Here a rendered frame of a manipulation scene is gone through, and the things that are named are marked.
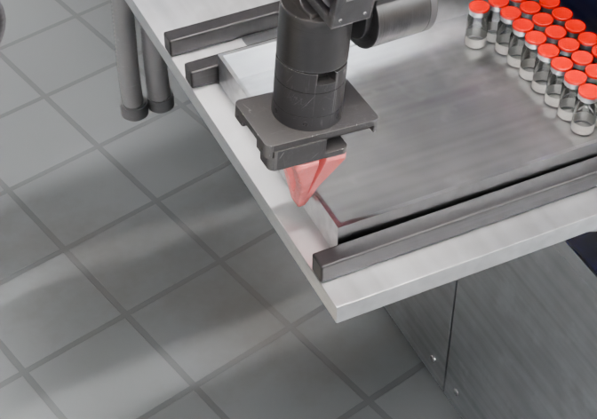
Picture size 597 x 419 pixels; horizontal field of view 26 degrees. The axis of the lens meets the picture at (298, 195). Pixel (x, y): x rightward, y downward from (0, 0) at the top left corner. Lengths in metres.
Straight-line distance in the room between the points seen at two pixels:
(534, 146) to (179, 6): 0.41
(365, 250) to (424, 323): 0.92
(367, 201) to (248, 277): 1.16
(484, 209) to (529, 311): 0.56
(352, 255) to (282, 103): 0.14
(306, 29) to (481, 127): 0.30
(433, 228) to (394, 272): 0.05
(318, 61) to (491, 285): 0.79
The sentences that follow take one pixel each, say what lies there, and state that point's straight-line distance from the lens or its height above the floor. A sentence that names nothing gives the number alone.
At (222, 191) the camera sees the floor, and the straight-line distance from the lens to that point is 2.44.
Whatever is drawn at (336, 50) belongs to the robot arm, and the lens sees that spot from 0.99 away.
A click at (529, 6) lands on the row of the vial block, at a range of 1.30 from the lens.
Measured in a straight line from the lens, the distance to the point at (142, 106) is 2.31.
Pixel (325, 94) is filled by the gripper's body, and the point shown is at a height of 1.03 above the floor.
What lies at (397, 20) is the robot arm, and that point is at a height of 1.08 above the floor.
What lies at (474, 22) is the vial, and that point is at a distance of 1.30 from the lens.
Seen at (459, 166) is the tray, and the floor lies 0.88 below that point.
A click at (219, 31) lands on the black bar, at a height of 0.90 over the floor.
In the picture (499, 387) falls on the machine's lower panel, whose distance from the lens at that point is 1.82.
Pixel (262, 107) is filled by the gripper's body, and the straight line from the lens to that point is 1.05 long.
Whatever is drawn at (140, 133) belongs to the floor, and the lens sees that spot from 2.58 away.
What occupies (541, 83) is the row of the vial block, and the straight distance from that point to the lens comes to 1.26.
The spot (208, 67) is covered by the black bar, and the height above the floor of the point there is 0.90.
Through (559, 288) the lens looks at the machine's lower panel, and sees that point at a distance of 1.57.
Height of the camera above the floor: 1.66
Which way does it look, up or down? 43 degrees down
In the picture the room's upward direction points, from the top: straight up
